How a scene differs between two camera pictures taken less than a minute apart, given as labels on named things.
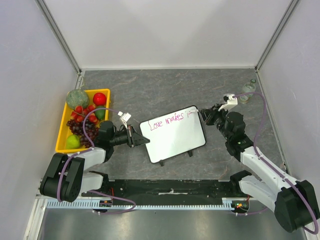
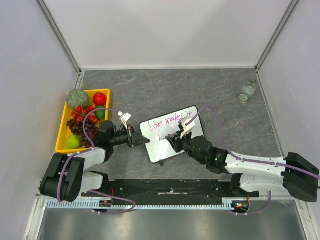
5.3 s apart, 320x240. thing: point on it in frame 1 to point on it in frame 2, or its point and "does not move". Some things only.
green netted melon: x=77 y=97 does not move
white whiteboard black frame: x=169 y=135 does not move
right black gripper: x=208 y=116 to x=180 y=142
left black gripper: x=134 y=138 does not move
